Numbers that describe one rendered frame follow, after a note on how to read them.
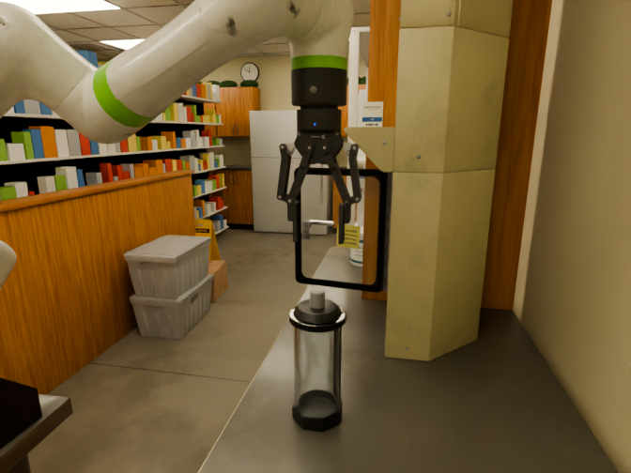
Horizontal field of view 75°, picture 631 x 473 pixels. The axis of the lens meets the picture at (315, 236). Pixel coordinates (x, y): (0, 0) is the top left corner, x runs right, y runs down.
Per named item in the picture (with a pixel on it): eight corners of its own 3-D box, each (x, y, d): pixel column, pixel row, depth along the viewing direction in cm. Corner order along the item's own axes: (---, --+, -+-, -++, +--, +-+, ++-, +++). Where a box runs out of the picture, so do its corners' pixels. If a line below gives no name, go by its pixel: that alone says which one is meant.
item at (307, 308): (344, 314, 82) (345, 283, 80) (337, 337, 73) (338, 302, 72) (300, 311, 84) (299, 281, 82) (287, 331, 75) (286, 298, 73)
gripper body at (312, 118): (346, 109, 71) (346, 162, 74) (300, 109, 73) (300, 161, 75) (341, 106, 64) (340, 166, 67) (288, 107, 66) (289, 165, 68)
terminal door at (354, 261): (382, 293, 133) (388, 169, 124) (295, 282, 143) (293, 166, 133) (383, 292, 134) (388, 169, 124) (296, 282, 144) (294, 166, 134)
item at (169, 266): (215, 273, 349) (212, 236, 341) (178, 301, 292) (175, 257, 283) (170, 270, 357) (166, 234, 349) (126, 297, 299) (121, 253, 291)
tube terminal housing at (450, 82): (467, 312, 131) (492, 53, 112) (487, 367, 100) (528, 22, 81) (387, 306, 136) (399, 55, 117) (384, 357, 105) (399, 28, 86)
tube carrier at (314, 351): (346, 397, 87) (348, 303, 82) (340, 432, 77) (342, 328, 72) (298, 390, 89) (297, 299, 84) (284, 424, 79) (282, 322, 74)
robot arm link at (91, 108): (40, 121, 75) (70, 78, 81) (104, 163, 83) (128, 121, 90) (88, 80, 65) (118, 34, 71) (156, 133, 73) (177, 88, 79)
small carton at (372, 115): (382, 128, 105) (383, 102, 104) (381, 127, 100) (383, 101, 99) (362, 128, 106) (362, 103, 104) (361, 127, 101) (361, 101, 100)
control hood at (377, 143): (393, 162, 124) (395, 128, 122) (392, 172, 93) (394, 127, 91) (356, 161, 126) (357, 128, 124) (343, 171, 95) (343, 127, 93)
